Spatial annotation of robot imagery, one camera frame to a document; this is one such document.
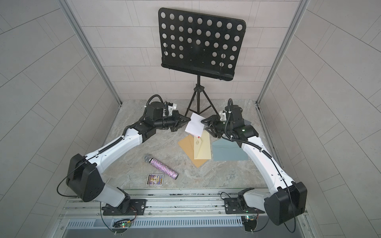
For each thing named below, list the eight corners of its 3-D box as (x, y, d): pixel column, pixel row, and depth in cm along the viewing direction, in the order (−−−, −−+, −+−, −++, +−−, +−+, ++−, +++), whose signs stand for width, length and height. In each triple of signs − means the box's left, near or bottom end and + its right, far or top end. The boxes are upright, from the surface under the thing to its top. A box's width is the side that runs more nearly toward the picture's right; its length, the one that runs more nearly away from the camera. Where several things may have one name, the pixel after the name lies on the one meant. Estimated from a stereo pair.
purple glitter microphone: (144, 162, 88) (141, 159, 84) (148, 156, 90) (146, 153, 86) (175, 181, 81) (174, 179, 77) (179, 175, 83) (178, 172, 80)
